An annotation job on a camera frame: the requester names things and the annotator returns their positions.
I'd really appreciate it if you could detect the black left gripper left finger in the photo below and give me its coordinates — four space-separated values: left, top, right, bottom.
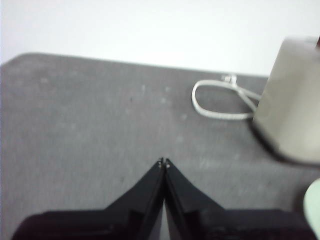
11 157 165 240

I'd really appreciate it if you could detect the pale green round plate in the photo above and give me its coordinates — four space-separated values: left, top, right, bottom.
303 177 320 236

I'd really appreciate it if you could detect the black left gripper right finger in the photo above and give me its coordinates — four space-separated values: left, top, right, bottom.
163 157 316 240

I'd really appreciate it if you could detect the cream toaster with chrome top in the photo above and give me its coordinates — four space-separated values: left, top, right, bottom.
251 36 320 165

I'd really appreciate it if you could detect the white toaster power cable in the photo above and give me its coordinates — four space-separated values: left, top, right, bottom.
191 73 262 122

